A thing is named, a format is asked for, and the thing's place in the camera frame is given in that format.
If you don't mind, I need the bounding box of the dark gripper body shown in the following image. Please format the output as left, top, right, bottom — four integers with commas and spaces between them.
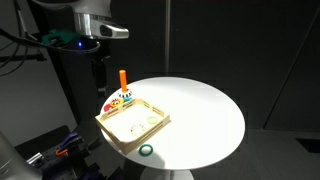
91, 40, 111, 81

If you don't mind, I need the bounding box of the dark green ring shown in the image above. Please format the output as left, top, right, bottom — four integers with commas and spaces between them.
138, 143, 154, 157

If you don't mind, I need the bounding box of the wooden tray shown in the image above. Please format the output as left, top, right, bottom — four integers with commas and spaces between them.
94, 98, 171, 156

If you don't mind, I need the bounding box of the orange stacking peg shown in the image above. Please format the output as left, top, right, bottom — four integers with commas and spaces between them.
118, 69, 129, 94

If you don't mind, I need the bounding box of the purple and orange clamp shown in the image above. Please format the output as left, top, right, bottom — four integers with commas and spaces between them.
54, 131, 85, 158

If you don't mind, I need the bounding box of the grey vertical pole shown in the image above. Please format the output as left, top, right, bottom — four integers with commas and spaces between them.
163, 0, 172, 76

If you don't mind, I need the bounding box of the grey curved object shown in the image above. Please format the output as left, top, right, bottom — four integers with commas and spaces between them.
0, 130, 44, 180

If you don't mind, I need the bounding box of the yellow patterned ring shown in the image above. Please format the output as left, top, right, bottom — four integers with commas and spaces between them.
109, 98, 125, 108

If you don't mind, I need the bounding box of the black and white base ring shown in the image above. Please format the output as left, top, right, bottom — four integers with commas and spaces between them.
117, 88, 133, 100

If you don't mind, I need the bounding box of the teal camera mount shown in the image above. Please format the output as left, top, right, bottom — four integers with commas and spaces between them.
41, 29, 81, 46

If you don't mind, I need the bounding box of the clear transparent ring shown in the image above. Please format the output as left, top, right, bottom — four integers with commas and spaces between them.
129, 123, 146, 136

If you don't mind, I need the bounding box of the light green ring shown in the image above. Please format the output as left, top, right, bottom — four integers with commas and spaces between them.
146, 115, 159, 126

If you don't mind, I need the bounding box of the black cable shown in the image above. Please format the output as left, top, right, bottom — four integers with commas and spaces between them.
0, 0, 102, 78

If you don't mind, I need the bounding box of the white table pedestal base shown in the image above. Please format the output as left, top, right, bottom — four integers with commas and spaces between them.
139, 165, 195, 180

